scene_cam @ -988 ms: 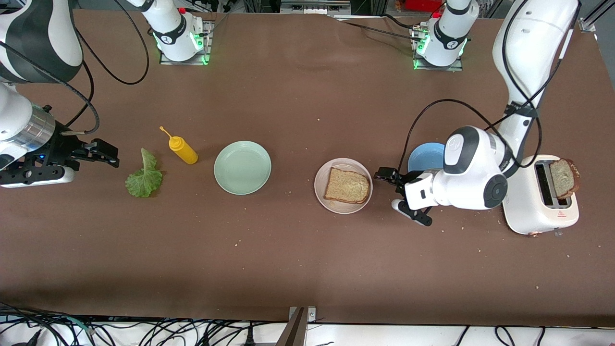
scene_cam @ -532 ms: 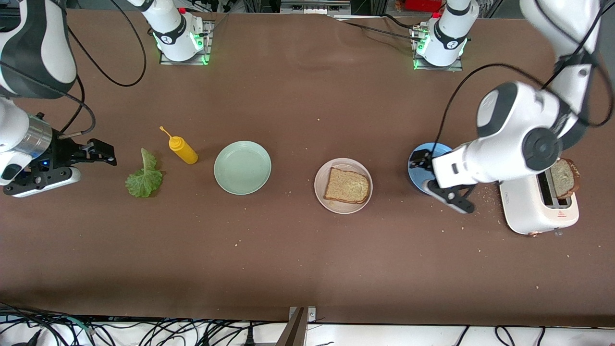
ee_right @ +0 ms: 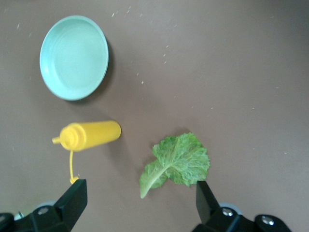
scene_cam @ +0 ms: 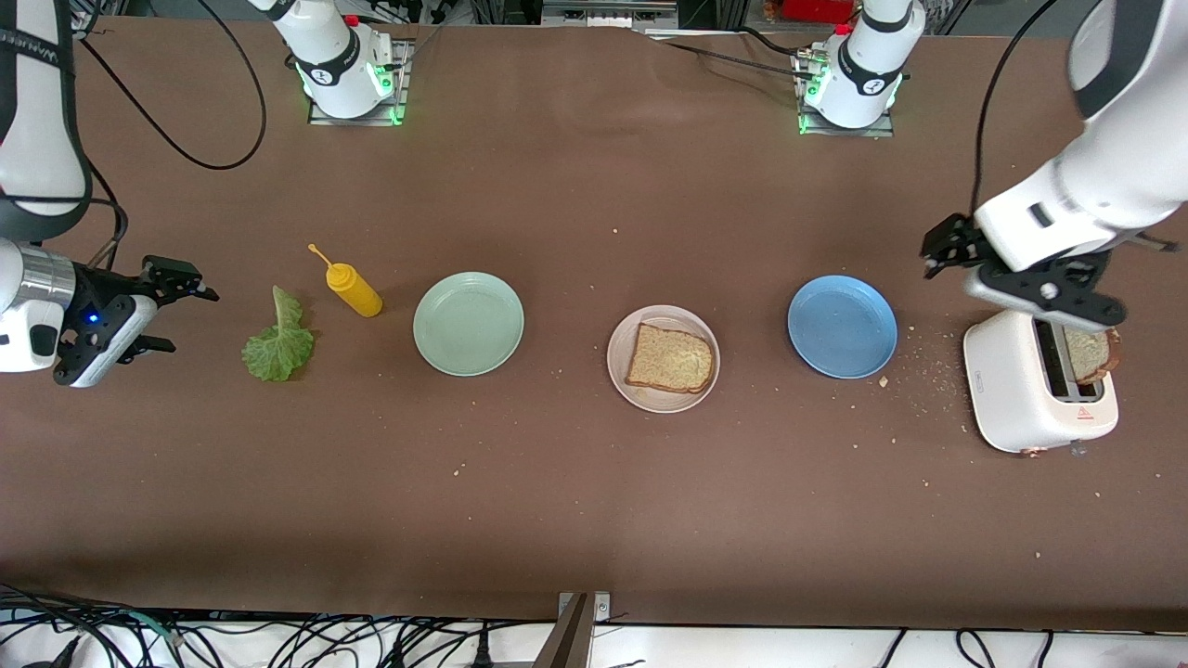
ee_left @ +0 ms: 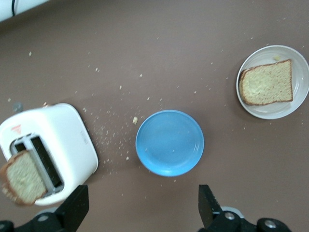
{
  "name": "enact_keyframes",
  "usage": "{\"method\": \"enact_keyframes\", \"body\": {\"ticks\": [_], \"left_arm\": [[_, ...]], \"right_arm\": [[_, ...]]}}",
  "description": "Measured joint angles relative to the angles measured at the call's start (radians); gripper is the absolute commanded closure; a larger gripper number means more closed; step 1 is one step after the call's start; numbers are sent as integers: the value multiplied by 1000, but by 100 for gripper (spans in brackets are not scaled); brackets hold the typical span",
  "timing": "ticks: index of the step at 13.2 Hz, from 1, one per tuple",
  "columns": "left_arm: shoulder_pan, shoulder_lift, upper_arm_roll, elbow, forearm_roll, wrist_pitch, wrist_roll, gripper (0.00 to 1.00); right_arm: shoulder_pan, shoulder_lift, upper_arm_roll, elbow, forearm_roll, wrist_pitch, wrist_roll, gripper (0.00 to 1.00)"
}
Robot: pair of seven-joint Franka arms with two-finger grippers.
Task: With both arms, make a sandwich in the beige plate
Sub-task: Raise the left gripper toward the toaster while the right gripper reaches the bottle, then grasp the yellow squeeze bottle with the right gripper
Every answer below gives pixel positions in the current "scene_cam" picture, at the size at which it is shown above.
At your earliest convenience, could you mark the green lettuce leaf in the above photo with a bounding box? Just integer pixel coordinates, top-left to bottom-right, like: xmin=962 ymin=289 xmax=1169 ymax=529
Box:
xmin=241 ymin=286 xmax=316 ymax=383

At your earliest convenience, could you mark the yellow mustard squeeze bottle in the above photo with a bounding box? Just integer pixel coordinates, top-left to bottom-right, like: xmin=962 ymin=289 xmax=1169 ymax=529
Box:
xmin=308 ymin=243 xmax=383 ymax=319

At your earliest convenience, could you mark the brown crust bread slice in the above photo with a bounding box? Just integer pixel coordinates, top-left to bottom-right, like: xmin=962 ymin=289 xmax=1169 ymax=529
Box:
xmin=1063 ymin=327 xmax=1122 ymax=386
xmin=624 ymin=322 xmax=716 ymax=395

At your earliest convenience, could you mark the blue plate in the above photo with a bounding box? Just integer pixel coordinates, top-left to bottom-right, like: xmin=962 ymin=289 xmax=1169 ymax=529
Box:
xmin=787 ymin=275 xmax=898 ymax=379

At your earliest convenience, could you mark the pale green plate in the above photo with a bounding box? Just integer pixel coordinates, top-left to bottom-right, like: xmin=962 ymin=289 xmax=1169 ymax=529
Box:
xmin=413 ymin=271 xmax=525 ymax=378

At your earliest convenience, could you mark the beige plate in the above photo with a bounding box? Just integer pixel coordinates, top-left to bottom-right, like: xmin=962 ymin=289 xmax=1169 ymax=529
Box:
xmin=607 ymin=304 xmax=721 ymax=414

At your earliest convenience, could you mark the white toaster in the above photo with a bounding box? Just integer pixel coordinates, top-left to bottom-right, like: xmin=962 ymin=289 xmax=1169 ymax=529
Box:
xmin=962 ymin=306 xmax=1121 ymax=457

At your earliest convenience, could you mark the red box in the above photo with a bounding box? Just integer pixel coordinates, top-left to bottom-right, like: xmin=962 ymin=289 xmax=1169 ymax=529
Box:
xmin=778 ymin=0 xmax=859 ymax=26

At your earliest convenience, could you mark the grey power strip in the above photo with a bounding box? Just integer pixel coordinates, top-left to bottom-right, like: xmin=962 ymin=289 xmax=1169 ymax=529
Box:
xmin=541 ymin=0 xmax=680 ymax=31

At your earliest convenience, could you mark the brown table cover sheet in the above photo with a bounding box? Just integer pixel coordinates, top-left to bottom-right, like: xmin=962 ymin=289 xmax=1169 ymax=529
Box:
xmin=0 ymin=17 xmax=1188 ymax=634

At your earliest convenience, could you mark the grey metal pole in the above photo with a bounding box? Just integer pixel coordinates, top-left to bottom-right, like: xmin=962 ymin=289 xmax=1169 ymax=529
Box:
xmin=532 ymin=594 xmax=591 ymax=668

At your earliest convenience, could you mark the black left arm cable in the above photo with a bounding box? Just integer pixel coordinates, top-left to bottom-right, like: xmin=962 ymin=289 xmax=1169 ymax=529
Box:
xmin=968 ymin=0 xmax=1059 ymax=224

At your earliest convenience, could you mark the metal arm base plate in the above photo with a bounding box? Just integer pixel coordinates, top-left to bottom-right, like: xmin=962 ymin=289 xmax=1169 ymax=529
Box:
xmin=794 ymin=46 xmax=897 ymax=138
xmin=308 ymin=37 xmax=411 ymax=126

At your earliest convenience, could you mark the black base cable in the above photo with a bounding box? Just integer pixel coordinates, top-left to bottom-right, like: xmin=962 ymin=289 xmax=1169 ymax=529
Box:
xmin=661 ymin=39 xmax=818 ymax=83
xmin=738 ymin=26 xmax=804 ymax=58

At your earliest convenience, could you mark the black cable tangle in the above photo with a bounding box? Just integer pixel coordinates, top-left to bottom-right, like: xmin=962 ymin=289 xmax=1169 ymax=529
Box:
xmin=0 ymin=583 xmax=651 ymax=668

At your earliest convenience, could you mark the small metal bracket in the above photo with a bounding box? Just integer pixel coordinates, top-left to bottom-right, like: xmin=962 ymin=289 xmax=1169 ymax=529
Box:
xmin=557 ymin=591 xmax=613 ymax=624

